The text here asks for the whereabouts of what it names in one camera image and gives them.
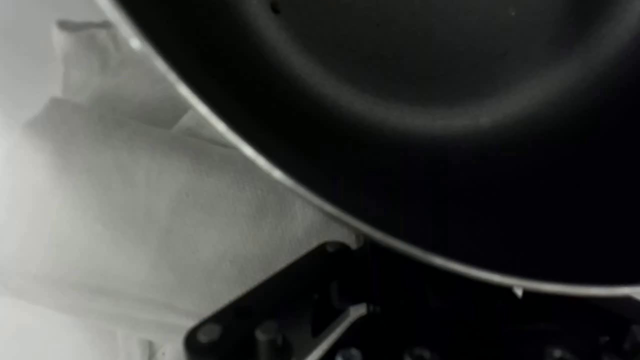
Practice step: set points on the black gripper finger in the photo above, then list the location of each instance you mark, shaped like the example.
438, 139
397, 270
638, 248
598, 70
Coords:
335, 330

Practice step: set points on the black cooking pot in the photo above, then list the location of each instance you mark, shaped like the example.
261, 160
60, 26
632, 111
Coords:
492, 139

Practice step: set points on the white towel blue stripes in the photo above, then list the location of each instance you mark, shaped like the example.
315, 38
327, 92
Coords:
123, 204

